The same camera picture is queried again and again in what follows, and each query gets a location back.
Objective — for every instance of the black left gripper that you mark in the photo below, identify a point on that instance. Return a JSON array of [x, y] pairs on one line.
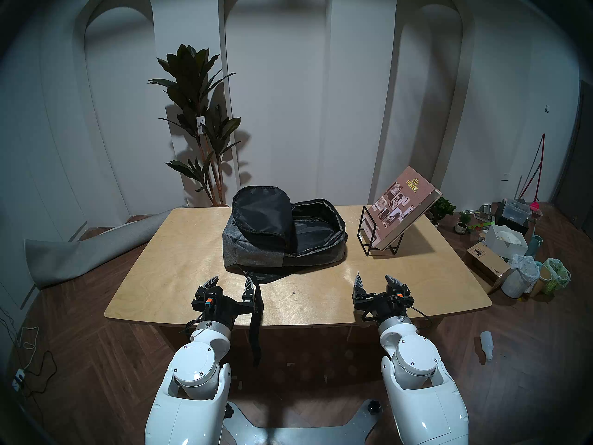
[[217, 305]]

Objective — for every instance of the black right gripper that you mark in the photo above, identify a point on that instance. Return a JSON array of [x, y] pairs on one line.
[[384, 305]]

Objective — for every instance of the grey backpack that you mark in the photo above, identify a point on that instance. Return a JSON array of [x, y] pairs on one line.
[[250, 254]]

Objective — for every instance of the brown hardcover book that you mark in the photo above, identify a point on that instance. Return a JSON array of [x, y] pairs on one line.
[[403, 203]]

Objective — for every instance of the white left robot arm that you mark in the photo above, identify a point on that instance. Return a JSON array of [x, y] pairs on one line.
[[194, 370]]

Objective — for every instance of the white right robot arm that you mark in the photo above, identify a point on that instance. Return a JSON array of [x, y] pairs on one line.
[[417, 356]]

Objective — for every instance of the bushy small potted plant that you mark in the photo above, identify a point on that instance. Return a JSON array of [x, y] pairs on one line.
[[442, 207]]

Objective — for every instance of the tiny potted plant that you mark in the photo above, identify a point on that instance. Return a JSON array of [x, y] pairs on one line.
[[462, 221]]

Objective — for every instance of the brown cardboard box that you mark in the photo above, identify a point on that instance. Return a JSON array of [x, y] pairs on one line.
[[486, 263]]

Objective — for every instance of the black base knob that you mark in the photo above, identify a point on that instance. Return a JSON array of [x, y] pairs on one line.
[[374, 407], [228, 410]]

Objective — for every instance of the white plastic bottle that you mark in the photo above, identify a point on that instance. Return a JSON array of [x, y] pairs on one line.
[[486, 346]]

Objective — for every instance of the open white box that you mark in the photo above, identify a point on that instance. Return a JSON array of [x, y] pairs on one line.
[[505, 242]]

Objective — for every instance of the black box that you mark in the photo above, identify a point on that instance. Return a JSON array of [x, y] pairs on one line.
[[502, 217]]

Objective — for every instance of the white bagged trash bin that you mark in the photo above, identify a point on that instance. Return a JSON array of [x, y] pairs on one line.
[[521, 275]]

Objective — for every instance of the clear plastic storage bin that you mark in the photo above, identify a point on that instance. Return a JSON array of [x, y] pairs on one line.
[[516, 211]]

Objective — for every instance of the teal cylinder cup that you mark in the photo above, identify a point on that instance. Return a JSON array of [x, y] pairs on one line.
[[535, 245]]

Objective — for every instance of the rolled grey mat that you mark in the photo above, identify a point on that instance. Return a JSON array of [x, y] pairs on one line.
[[69, 258]]

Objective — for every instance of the brown cardboard tube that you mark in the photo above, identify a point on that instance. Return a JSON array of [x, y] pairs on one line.
[[542, 279]]

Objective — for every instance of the tall leafy potted plant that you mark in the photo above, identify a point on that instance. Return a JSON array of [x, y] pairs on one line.
[[190, 73]]

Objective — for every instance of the white power strip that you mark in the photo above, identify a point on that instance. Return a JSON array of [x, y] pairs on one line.
[[18, 379]]

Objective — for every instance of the dark door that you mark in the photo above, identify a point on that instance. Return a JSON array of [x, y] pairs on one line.
[[577, 170]]

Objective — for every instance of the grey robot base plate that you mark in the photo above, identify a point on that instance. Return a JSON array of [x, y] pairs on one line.
[[296, 437]]

